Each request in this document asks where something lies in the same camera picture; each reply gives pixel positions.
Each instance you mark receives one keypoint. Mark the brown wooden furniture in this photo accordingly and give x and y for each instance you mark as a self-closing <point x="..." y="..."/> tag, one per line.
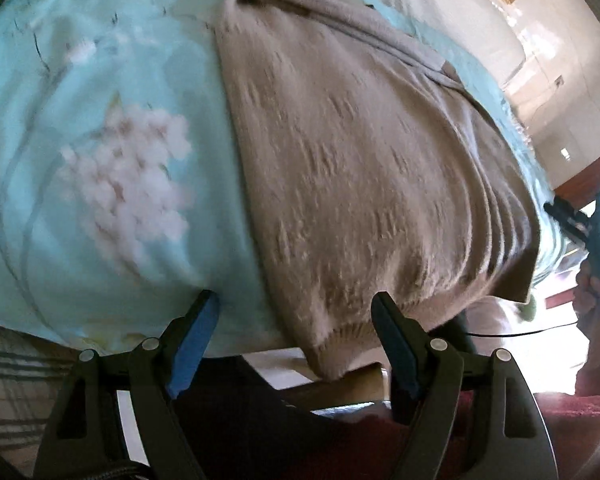
<point x="592" y="175"/>

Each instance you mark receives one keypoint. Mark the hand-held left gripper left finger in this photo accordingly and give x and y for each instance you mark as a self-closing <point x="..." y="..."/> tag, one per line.
<point x="195" y="340"/>

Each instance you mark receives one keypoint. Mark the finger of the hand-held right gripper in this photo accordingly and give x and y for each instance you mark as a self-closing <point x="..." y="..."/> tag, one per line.
<point x="567" y="217"/>

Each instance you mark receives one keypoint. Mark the teal floral bed sheet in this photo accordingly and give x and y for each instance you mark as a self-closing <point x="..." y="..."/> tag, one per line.
<point x="104" y="110"/>

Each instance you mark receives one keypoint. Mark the beige knit sweater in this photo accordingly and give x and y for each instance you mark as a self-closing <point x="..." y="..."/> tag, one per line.
<point x="360" y="175"/>

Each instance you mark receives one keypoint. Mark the wooden bed frame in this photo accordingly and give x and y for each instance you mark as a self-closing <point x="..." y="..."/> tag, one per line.
<point x="340" y="390"/>

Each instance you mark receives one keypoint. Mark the plaid cloth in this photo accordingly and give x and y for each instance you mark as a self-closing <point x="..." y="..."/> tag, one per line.
<point x="14" y="390"/>

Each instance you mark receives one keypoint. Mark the dark red cloth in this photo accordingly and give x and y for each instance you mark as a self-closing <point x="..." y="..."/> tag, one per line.
<point x="480" y="440"/>

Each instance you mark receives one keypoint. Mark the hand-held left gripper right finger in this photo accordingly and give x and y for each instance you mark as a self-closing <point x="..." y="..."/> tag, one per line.
<point x="396" y="345"/>

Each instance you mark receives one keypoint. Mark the person's right hand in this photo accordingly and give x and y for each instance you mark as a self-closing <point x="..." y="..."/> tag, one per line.
<point x="592" y="295"/>

